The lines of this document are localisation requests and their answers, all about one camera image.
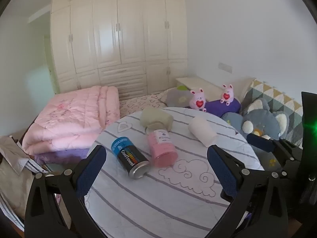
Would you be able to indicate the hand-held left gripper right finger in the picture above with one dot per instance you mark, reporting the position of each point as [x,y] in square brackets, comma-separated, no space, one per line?
[223,171]

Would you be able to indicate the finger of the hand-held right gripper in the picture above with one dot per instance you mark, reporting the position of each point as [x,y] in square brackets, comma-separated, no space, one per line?
[258,142]

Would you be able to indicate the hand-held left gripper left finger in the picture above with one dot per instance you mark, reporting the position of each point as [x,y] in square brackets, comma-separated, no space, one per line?
[92,168]

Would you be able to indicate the white towel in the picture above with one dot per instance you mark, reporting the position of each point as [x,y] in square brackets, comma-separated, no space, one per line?
[201,130]

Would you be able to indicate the pink clear cup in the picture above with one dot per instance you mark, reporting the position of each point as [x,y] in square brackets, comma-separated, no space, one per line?
[162,151]

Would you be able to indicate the grey koala plush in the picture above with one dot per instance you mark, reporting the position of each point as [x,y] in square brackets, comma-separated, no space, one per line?
[262,119]

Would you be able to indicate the blue pillow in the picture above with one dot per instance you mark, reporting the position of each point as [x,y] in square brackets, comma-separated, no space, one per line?
[231,120]

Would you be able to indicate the folded purple blanket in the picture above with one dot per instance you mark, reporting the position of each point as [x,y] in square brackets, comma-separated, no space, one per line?
[59,156]

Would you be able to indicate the blue and black can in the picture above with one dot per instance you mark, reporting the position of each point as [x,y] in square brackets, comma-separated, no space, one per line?
[126,153]

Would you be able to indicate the triangle pattern cushion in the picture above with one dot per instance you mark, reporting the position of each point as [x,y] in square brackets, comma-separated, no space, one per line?
[279,99]

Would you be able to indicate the purple pillow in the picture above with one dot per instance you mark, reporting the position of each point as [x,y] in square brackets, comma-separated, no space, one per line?
[220,107]

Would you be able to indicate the folded pink quilt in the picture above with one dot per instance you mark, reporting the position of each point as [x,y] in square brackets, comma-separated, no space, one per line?
[69,119]

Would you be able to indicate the pink bunny plush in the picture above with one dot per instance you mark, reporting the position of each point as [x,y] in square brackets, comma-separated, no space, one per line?
[198,100]
[227,94]

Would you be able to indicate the cream headboard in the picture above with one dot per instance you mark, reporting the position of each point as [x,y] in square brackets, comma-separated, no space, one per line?
[244,86]

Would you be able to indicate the grey shirt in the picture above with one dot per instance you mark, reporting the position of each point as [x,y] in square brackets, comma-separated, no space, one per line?
[17,153]

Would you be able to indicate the beige cloth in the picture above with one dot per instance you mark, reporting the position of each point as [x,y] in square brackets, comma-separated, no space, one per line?
[14,186]

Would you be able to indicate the heart print bedsheet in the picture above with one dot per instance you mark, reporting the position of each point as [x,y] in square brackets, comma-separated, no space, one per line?
[138,103]

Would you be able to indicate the cream nightstand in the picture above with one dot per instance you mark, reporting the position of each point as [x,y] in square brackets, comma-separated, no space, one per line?
[195,83]

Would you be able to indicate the grey and green pillow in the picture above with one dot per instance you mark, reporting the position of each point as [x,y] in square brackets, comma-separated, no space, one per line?
[177,96]

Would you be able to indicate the cream wardrobe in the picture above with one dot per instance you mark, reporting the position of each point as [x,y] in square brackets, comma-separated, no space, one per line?
[118,29]

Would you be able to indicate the white wall outlet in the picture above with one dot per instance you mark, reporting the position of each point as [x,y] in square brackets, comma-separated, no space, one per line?
[224,67]

